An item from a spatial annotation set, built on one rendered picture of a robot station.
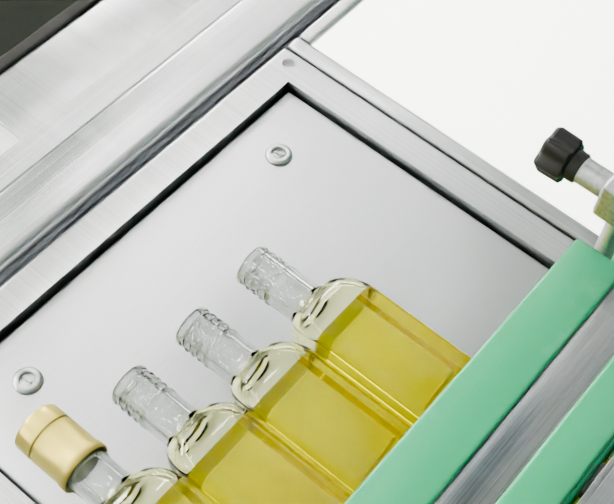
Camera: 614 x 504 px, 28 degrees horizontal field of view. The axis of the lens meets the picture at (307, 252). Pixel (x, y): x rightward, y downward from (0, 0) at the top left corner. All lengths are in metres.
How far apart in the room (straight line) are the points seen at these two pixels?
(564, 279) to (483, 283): 0.31
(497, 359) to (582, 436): 0.06
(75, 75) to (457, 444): 0.64
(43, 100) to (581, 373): 0.63
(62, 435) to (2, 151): 0.41
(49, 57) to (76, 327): 0.31
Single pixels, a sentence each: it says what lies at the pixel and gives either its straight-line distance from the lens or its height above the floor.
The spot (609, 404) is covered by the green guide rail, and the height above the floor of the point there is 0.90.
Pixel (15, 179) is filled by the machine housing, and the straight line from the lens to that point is 1.05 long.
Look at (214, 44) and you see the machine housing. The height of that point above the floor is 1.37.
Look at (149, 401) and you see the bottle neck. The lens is 0.77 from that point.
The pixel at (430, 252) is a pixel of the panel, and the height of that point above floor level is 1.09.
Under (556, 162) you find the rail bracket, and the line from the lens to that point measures 0.71.
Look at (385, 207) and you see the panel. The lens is 1.02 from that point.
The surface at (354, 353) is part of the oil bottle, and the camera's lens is 0.77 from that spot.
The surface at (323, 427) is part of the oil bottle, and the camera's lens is 0.75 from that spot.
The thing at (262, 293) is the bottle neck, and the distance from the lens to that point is 0.81.
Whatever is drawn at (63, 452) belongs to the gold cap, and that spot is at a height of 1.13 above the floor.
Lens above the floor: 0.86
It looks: 18 degrees up
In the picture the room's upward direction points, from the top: 54 degrees counter-clockwise
